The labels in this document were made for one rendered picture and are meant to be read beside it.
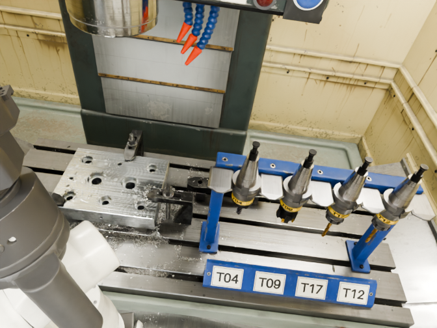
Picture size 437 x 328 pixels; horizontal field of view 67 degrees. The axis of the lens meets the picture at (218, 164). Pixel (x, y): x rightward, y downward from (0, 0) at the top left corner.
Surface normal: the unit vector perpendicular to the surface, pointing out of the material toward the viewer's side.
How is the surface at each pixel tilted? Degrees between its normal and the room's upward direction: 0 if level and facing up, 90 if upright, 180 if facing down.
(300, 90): 90
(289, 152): 0
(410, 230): 24
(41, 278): 19
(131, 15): 90
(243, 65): 90
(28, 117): 0
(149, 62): 90
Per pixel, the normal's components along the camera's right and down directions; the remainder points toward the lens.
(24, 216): 0.91, 0.10
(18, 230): 0.81, 0.23
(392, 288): 0.11, -0.70
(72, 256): 0.31, -0.77
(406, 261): -0.30, -0.70
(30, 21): -0.07, 0.70
